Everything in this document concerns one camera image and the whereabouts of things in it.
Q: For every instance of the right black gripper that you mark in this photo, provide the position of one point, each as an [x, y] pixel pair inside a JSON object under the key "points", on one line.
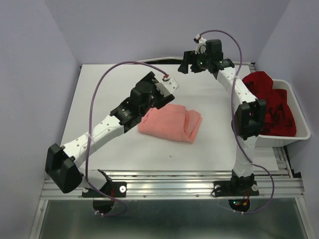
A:
{"points": [[188, 57]]}

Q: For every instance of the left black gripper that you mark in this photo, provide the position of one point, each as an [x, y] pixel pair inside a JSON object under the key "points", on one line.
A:
{"points": [[162, 100]]}

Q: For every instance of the pink pleated skirt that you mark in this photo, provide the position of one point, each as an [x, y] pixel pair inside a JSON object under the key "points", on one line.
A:
{"points": [[172, 122]]}

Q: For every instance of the red skirt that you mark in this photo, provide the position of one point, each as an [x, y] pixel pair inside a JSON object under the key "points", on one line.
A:
{"points": [[279, 120]]}

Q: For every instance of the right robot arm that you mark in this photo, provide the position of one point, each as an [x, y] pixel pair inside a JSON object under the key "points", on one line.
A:
{"points": [[248, 114]]}

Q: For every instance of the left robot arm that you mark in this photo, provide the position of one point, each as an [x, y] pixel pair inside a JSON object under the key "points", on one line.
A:
{"points": [[63, 162]]}

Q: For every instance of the white backdrop board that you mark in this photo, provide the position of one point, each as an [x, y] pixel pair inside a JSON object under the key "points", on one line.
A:
{"points": [[163, 60]]}

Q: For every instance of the white plastic bin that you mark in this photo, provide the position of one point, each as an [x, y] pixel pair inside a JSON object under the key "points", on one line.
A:
{"points": [[303, 132]]}

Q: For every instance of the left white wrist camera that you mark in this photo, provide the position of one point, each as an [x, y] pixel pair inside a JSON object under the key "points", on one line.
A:
{"points": [[167, 86]]}

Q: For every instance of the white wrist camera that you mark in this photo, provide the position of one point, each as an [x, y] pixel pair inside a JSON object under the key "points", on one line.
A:
{"points": [[201, 44], [167, 86]]}

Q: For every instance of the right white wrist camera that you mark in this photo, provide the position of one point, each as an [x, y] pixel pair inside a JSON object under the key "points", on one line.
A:
{"points": [[201, 44]]}

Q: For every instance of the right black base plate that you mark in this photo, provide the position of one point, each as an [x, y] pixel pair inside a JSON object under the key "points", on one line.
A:
{"points": [[227, 189]]}

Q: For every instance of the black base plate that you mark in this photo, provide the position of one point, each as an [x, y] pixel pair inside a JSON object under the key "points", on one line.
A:
{"points": [[227, 189], [113, 189]]}

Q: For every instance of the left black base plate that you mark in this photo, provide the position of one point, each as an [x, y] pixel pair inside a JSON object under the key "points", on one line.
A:
{"points": [[113, 189]]}

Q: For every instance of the aluminium rail frame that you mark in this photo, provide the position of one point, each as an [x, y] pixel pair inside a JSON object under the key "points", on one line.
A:
{"points": [[169, 184]]}

